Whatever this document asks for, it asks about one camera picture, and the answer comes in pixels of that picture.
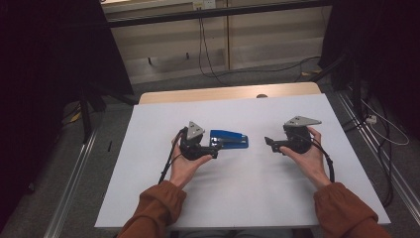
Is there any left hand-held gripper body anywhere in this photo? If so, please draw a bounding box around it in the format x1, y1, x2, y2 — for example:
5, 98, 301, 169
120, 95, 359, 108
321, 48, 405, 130
179, 121, 212, 162

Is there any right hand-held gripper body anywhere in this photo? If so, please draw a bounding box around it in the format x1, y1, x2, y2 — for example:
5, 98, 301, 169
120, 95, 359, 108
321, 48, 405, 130
279, 115, 323, 155

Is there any blue stapler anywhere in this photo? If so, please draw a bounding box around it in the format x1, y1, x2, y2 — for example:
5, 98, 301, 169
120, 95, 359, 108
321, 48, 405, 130
209, 129, 250, 150

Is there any person's right hand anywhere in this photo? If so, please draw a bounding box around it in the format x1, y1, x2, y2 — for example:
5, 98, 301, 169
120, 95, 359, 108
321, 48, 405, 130
279, 127, 333, 190

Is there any person's left hand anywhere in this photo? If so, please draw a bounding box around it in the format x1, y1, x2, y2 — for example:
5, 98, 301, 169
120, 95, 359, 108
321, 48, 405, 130
169, 136, 214, 190

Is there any wooden table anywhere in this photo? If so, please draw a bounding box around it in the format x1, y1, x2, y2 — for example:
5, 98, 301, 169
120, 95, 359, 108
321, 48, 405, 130
138, 81, 322, 105

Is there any long beige desk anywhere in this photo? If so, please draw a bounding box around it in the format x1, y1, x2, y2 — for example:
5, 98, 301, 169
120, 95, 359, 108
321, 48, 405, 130
100, 0, 333, 85

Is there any black metal stand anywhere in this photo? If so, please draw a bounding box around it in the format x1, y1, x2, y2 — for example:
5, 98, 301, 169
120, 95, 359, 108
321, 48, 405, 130
78, 82, 140, 144

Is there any black curtain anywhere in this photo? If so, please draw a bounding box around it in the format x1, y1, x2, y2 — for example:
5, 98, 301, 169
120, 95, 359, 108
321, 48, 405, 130
318, 0, 420, 140
0, 0, 135, 219

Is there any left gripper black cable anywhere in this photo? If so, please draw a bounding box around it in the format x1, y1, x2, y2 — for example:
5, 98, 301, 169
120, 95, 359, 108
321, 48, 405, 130
157, 127, 188, 184

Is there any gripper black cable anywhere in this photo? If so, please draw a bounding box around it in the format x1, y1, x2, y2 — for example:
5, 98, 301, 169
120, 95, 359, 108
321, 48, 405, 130
157, 127, 188, 184
295, 132, 336, 183

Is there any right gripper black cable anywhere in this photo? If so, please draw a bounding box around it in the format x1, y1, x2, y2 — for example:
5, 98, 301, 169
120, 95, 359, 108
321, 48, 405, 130
295, 132, 336, 183

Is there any long black floor cable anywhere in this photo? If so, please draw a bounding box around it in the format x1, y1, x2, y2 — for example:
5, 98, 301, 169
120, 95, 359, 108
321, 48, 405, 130
216, 56, 322, 83

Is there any aluminium floor rail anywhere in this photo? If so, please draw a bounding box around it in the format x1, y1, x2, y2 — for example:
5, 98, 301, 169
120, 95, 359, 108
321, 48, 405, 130
336, 90, 420, 226
44, 128, 99, 238

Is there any black floor cable bundle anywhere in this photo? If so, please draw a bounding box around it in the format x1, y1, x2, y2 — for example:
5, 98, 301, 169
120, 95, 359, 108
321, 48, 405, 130
341, 82, 396, 208

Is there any black socket cable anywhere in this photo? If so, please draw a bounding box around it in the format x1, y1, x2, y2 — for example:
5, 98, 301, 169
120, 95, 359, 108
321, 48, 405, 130
199, 8, 230, 87
197, 8, 219, 80

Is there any white floor cable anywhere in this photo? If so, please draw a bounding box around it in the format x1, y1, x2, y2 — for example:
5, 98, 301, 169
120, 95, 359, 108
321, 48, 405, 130
361, 98, 411, 147

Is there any white wall socket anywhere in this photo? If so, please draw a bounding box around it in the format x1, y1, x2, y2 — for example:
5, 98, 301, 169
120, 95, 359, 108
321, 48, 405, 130
192, 0, 217, 11

